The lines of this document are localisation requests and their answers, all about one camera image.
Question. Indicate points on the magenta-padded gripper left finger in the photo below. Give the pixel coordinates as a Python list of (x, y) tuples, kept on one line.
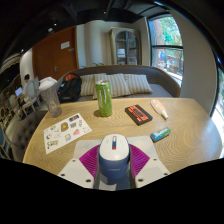
[(77, 170)]

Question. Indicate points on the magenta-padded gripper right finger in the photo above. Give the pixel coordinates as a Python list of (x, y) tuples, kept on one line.
[(150, 168)]

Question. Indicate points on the white and blue computer mouse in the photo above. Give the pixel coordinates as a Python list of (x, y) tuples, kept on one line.
[(114, 156)]

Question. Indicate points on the small green and blue pack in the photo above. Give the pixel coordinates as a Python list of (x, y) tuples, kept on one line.
[(160, 134)]

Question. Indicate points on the white sticker sheet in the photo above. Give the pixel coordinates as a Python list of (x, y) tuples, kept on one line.
[(65, 131)]

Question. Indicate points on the black and orange flat box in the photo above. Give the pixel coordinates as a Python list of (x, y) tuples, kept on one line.
[(138, 114)]

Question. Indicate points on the white and orange tube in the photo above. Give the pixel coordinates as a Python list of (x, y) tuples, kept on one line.
[(158, 107)]

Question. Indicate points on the grey tufted bench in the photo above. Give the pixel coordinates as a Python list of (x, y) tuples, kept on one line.
[(25, 133)]

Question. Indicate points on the clear plastic cup with lid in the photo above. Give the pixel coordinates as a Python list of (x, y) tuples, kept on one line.
[(51, 98)]

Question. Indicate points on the green drink can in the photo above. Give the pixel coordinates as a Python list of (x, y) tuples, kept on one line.
[(104, 98)]

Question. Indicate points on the black and orange backpack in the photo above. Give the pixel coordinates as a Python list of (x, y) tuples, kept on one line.
[(70, 88)]

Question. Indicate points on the white chair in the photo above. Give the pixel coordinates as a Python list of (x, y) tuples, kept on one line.
[(28, 100)]

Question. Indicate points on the striped beige cushion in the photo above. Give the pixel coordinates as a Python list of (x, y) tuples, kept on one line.
[(138, 83), (87, 85), (117, 85)]

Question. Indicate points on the grey curved sofa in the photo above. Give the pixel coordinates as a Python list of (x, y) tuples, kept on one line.
[(160, 81)]

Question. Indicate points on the person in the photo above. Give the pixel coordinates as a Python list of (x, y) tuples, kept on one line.
[(27, 83)]

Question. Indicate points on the brown wooden door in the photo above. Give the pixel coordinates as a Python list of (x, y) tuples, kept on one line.
[(55, 55)]

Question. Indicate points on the black-framed window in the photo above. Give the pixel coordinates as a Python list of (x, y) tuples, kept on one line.
[(166, 46)]

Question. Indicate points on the arched glass-door cabinet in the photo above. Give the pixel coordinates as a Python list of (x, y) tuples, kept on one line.
[(125, 46)]

